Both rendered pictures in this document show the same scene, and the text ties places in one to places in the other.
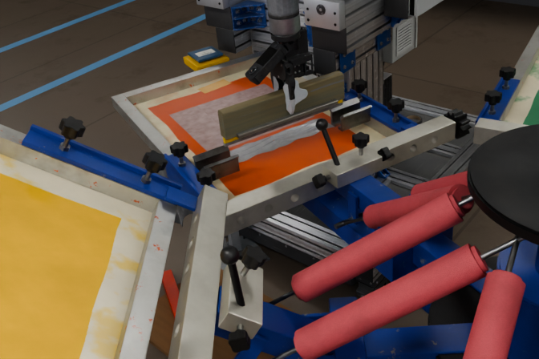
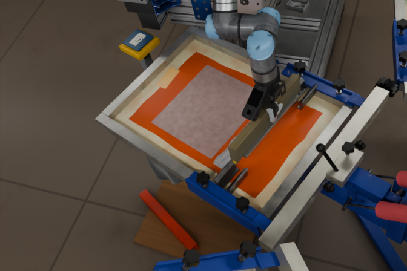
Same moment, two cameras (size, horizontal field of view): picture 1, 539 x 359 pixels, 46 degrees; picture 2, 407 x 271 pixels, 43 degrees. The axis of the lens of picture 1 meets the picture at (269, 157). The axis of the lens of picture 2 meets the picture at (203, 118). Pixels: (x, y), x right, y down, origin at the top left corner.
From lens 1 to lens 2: 0.87 m
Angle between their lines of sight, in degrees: 22
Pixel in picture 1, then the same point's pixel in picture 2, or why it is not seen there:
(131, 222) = not seen: outside the picture
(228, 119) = (238, 151)
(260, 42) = (175, 12)
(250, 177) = (255, 175)
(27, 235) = not seen: outside the picture
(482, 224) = (349, 75)
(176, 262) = (142, 178)
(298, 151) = (275, 137)
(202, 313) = not seen: outside the picture
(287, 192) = (307, 201)
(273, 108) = (261, 126)
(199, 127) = (184, 130)
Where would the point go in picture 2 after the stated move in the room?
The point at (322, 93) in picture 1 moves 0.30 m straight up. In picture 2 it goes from (288, 96) to (283, 31)
